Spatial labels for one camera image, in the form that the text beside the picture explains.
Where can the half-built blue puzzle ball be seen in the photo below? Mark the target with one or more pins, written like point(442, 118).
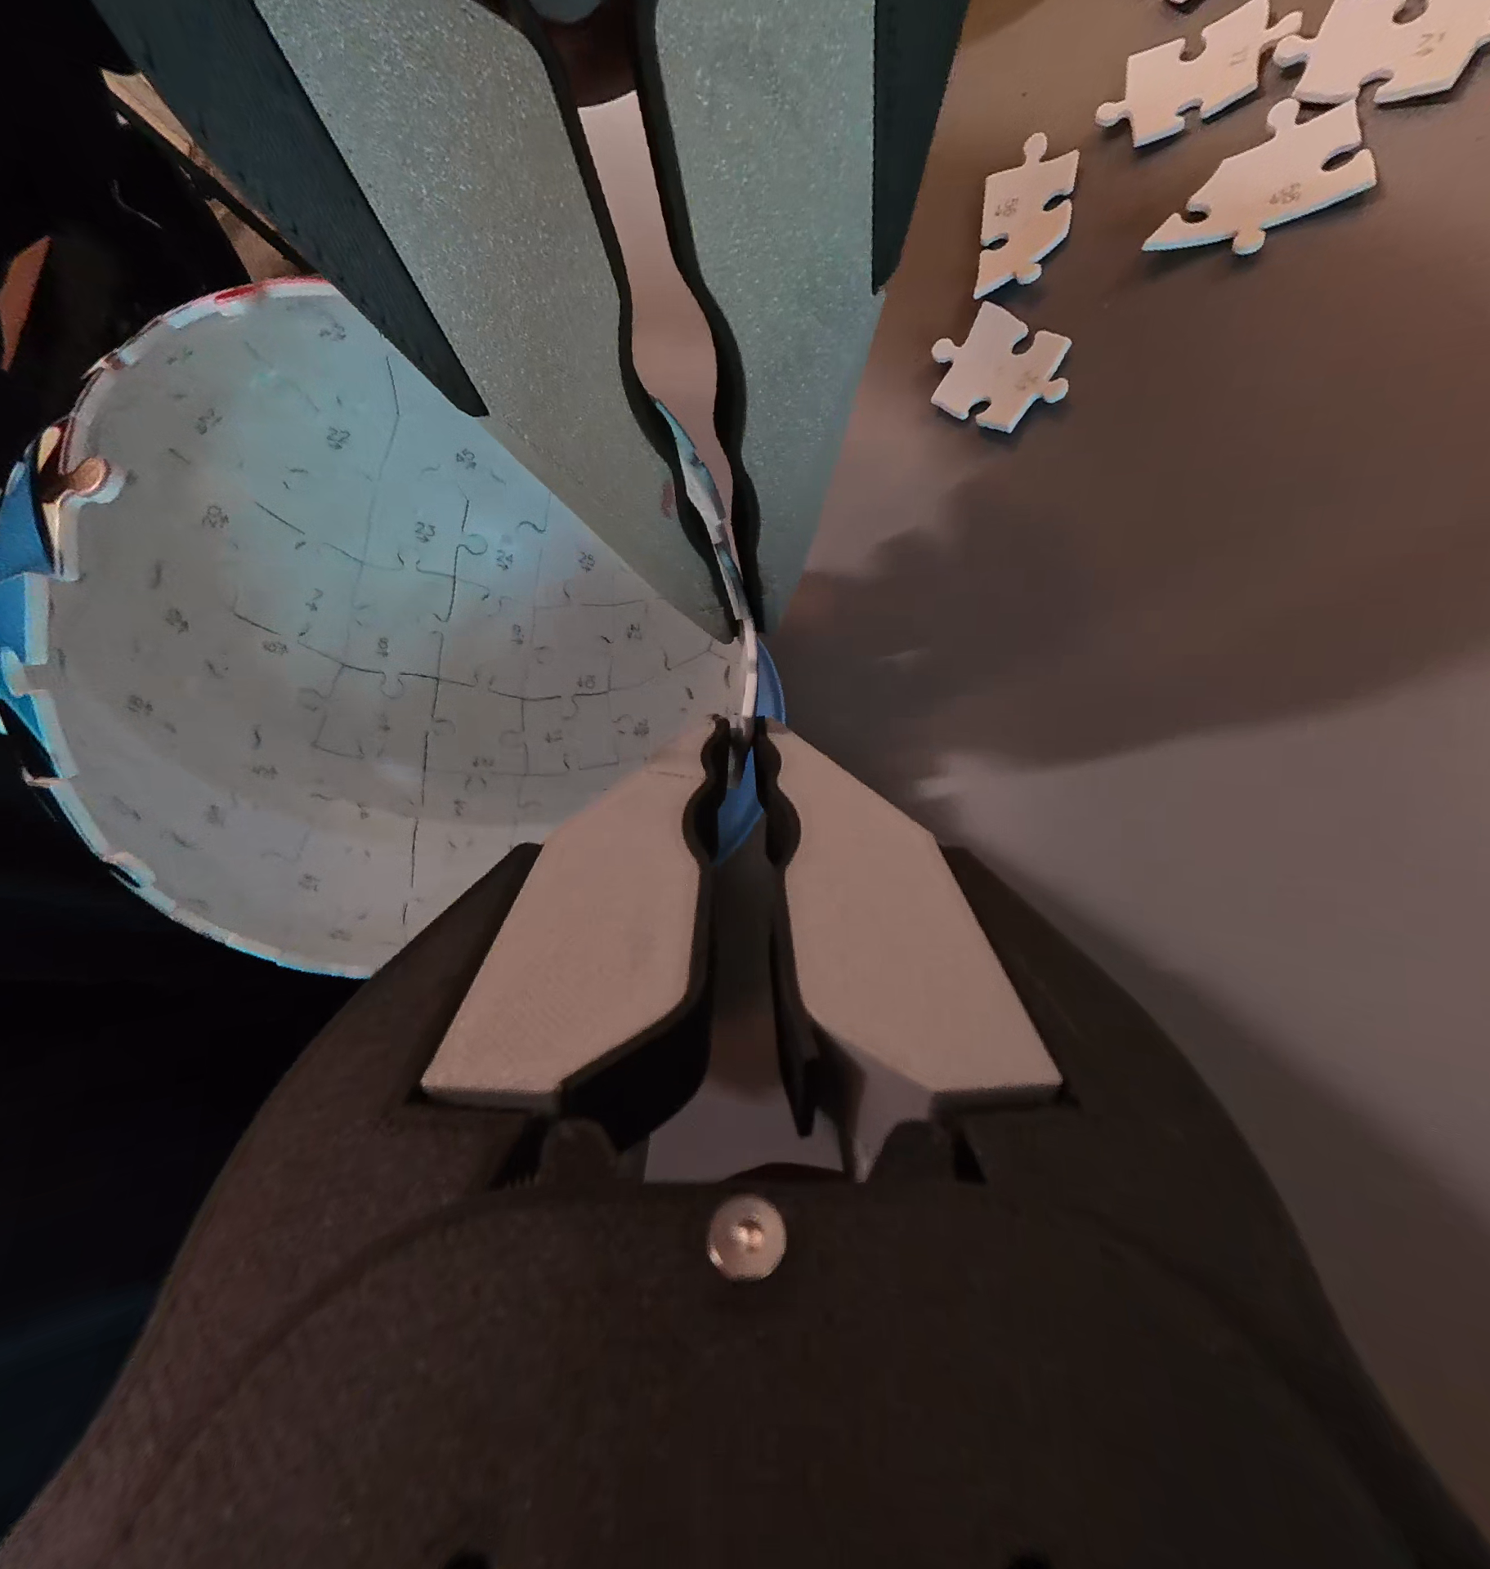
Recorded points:
point(328, 686)

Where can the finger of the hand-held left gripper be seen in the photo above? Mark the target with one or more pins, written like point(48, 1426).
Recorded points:
point(793, 183)
point(474, 209)

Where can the white puzzle pieces group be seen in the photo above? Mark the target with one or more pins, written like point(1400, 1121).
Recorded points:
point(1025, 220)

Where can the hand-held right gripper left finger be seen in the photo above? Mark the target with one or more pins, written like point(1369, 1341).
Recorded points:
point(575, 957)

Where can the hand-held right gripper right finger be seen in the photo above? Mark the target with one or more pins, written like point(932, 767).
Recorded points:
point(905, 968)

